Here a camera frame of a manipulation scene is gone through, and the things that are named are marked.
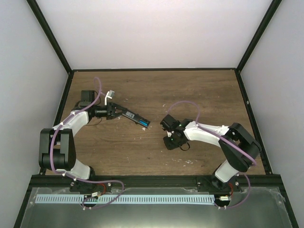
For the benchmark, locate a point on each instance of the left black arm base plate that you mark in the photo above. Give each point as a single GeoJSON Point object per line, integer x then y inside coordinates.
{"type": "Point", "coordinates": [84, 187]}

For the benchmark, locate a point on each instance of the clear plastic sheet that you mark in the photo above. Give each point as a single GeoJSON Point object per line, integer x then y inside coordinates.
{"type": "Point", "coordinates": [259, 207]}

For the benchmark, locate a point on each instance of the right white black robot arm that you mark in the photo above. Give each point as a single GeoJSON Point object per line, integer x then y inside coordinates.
{"type": "Point", "coordinates": [238, 145]}

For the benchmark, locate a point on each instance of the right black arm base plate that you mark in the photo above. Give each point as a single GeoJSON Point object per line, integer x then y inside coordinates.
{"type": "Point", "coordinates": [222, 187]}

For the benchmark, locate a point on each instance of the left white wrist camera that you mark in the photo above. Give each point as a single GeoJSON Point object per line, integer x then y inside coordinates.
{"type": "Point", "coordinates": [109, 95]}

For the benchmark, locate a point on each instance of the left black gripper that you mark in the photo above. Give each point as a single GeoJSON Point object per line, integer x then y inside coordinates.
{"type": "Point", "coordinates": [110, 112]}

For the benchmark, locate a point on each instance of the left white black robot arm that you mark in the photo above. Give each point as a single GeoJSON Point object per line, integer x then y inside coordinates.
{"type": "Point", "coordinates": [57, 151]}

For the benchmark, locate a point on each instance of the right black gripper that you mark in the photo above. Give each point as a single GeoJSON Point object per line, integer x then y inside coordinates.
{"type": "Point", "coordinates": [169, 146]}

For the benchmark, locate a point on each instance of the light blue slotted cable duct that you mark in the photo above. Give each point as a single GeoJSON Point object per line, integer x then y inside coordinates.
{"type": "Point", "coordinates": [126, 199]}

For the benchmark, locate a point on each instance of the blue battery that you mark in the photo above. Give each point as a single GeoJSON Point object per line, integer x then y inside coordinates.
{"type": "Point", "coordinates": [143, 123]}

